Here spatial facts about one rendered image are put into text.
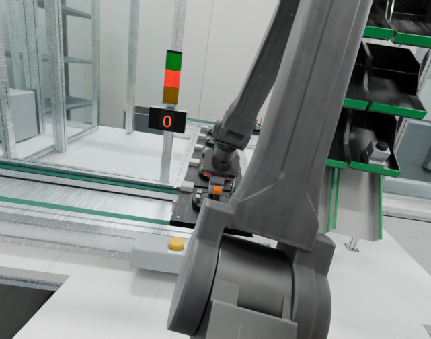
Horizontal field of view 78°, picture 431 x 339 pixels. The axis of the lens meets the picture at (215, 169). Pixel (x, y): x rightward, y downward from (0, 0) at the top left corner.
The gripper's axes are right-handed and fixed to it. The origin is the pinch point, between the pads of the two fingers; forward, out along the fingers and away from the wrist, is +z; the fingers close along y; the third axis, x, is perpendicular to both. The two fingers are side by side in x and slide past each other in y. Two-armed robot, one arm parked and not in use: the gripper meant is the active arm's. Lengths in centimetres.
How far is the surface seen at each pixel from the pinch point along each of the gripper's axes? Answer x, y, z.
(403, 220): -17, -104, 51
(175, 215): 14.2, 10.6, 1.7
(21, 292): 41, 73, 59
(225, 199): 4.5, -4.1, 7.3
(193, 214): 12.5, 5.6, 3.1
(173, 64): -26.8, 19.0, -16.1
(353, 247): 11, -53, 17
